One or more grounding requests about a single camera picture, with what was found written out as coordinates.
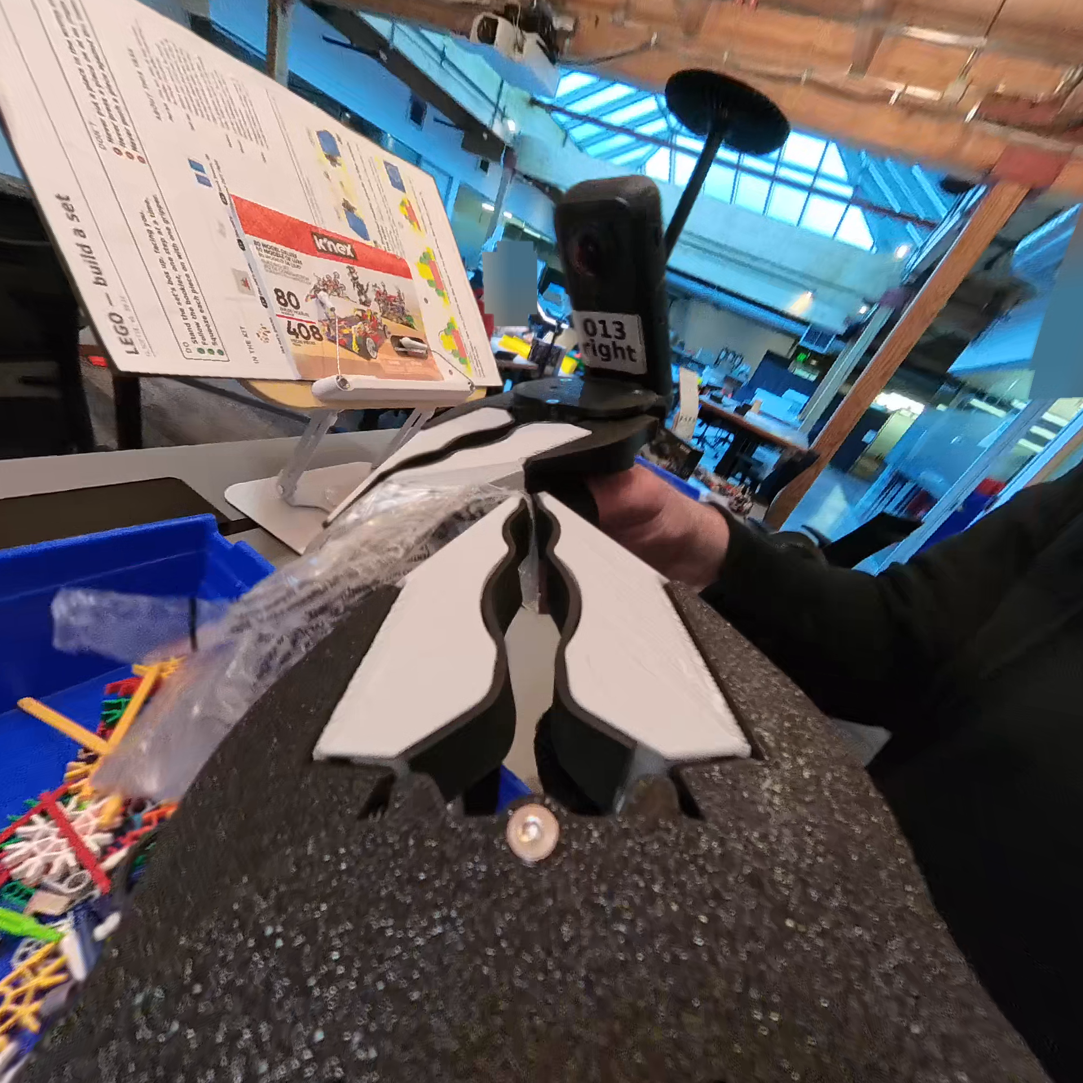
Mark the black table inset panel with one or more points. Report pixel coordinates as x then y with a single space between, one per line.
109 509

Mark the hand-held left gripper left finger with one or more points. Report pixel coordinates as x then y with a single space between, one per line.
423 668

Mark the clear bag with wheels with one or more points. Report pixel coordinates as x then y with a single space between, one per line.
295 609

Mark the blue plastic bin with sticker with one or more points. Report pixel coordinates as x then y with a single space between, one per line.
102 559

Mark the black metal pole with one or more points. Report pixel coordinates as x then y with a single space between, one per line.
727 110

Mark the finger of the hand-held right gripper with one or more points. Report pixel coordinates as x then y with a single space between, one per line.
508 462
448 436

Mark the white book stand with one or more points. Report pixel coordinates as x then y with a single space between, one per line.
278 509

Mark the person's right hand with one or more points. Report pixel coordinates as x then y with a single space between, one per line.
668 533

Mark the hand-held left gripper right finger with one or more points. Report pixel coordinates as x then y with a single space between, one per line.
643 668

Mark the white printed instruction sheet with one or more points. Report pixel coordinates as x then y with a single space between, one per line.
126 170

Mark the pile of loose colourful connectors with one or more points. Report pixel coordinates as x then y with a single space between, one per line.
59 846

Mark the white ceiling projector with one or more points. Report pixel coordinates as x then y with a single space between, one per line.
515 38

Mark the person's right forearm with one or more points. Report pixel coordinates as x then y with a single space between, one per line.
845 635

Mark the person's dark sweater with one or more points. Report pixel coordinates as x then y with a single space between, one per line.
1014 846

